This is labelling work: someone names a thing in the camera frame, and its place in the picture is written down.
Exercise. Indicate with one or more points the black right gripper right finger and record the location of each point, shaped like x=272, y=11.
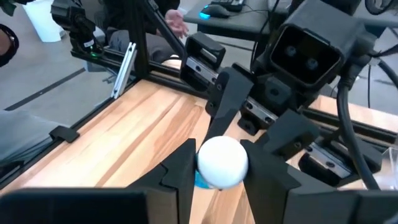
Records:
x=267, y=186

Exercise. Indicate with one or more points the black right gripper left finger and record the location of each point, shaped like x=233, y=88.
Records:
x=174, y=186

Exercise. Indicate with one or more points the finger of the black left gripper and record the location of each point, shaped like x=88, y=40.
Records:
x=292, y=133
x=230, y=93

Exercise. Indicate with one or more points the teal mouthwash bottle white cap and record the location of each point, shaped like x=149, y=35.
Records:
x=222, y=161

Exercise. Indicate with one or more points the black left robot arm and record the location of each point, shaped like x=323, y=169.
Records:
x=77, y=28

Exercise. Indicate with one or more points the person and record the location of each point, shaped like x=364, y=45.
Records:
x=161, y=49

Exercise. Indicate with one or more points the black computer mouse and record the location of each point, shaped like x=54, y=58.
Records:
x=216, y=11

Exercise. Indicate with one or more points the grey desk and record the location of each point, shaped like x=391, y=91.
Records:
x=248, y=25

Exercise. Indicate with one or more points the black keyboard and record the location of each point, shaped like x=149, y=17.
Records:
x=230, y=3

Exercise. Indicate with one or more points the clear acrylic organizer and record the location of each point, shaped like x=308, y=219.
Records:
x=388, y=168

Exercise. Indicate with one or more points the black table edge clip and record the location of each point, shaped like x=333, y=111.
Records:
x=63, y=133

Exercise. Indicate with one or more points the white bin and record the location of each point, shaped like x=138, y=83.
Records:
x=43, y=21

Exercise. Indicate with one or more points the silver aluminium bracket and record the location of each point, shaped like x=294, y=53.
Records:
x=124, y=71

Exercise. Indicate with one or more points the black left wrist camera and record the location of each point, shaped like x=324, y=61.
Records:
x=308, y=56

